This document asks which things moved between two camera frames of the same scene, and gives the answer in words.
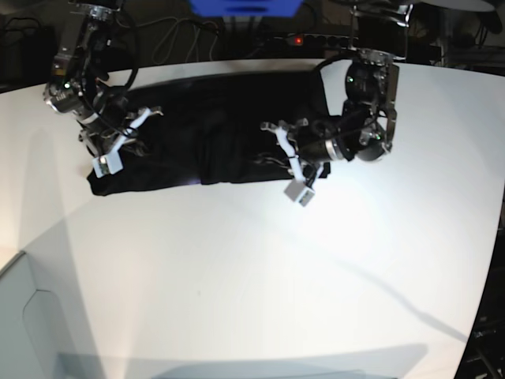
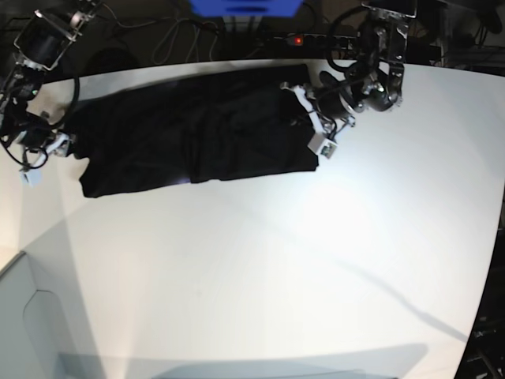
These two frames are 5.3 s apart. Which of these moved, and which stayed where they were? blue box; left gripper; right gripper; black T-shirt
Moved: right gripper; left gripper
Stayed: blue box; black T-shirt
